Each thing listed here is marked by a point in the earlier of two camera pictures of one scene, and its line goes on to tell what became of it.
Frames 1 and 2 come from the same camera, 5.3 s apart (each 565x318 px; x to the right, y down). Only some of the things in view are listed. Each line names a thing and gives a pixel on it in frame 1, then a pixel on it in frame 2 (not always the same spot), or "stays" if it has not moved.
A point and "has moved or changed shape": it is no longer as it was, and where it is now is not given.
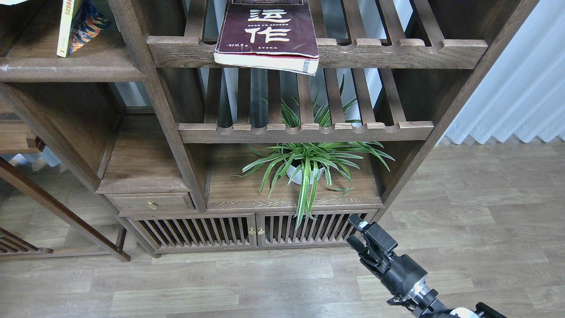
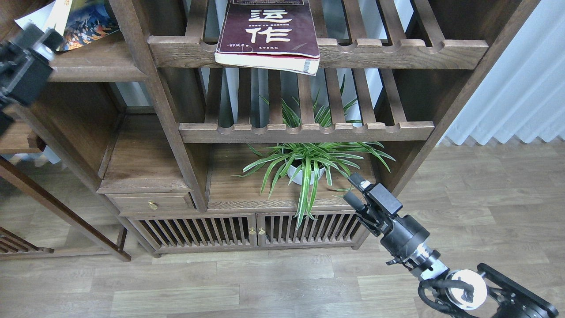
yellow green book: [11, 2] to [40, 17]
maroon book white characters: [280, 36] stays
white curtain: [523, 93] stays
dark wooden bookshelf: [141, 134] stays
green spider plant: [306, 164] stays
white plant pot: [297, 179] stays
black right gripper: [403, 274] to [406, 236]
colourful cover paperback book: [80, 23] has moved or changed shape
